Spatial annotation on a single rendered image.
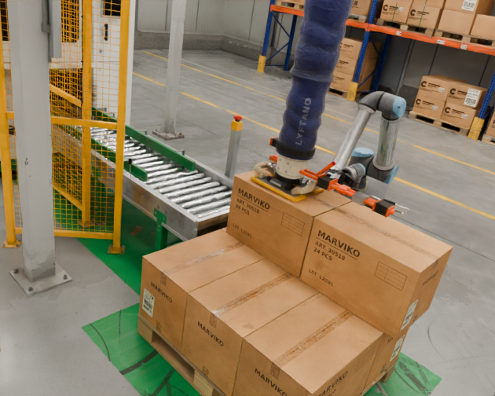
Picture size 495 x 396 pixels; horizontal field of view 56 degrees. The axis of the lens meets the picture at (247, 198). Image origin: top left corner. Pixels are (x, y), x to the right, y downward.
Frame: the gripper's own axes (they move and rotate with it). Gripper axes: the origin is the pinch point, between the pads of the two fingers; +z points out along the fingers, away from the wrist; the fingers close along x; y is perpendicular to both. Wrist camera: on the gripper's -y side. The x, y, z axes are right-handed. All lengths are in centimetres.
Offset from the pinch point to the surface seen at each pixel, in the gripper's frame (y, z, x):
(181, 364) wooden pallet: 25, 74, -105
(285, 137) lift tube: 28.2, 10.1, 18.7
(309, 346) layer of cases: -40, 59, -53
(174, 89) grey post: 340, -180, -47
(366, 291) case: -44, 20, -37
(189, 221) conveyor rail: 76, 29, -51
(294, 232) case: 5.2, 18.1, -27.5
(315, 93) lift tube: 18.6, 4.8, 45.3
